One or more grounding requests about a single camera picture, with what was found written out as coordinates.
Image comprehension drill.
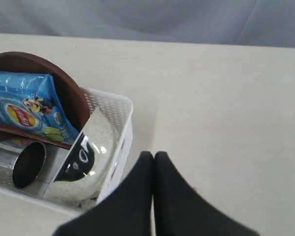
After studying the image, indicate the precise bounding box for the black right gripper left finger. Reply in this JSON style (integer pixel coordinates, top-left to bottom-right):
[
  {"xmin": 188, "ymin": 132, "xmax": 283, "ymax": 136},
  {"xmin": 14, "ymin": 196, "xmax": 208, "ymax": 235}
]
[{"xmin": 54, "ymin": 151, "xmax": 153, "ymax": 236}]

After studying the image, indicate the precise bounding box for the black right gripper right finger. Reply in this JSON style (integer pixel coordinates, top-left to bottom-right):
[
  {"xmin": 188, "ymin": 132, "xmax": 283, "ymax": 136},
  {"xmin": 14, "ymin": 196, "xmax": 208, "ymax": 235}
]
[{"xmin": 154, "ymin": 151, "xmax": 258, "ymax": 236}]

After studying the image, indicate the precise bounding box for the dark wooden spoon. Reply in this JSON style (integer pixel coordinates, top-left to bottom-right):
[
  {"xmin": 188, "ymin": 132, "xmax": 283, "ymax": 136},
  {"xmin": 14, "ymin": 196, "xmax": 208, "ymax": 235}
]
[{"xmin": 0, "ymin": 123, "xmax": 72, "ymax": 150}]

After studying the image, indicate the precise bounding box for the glossy ceramic bowl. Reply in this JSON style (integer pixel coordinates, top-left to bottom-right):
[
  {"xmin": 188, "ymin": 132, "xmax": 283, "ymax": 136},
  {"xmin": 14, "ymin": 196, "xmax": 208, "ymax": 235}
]
[{"xmin": 44, "ymin": 108, "xmax": 116, "ymax": 202}]

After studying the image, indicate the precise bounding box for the white perforated plastic basket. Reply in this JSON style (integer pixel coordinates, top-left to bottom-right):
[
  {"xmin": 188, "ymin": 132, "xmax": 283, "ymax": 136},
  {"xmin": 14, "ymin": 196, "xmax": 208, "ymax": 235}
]
[{"xmin": 0, "ymin": 89, "xmax": 133, "ymax": 217}]

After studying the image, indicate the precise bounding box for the brown round wooden plate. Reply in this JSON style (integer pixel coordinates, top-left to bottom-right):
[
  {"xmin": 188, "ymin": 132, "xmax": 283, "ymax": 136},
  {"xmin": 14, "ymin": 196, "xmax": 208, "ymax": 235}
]
[{"xmin": 0, "ymin": 52, "xmax": 90, "ymax": 131}]

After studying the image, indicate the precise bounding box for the stainless steel cup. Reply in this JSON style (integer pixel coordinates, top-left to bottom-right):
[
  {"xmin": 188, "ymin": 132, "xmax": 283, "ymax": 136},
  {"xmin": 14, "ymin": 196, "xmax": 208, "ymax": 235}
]
[{"xmin": 0, "ymin": 142, "xmax": 46, "ymax": 189}]

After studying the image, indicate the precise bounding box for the blue chips snack bag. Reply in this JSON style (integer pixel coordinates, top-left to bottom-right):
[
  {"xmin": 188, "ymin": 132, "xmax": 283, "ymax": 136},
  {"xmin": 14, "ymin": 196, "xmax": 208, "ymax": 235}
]
[{"xmin": 0, "ymin": 71, "xmax": 79, "ymax": 145}]

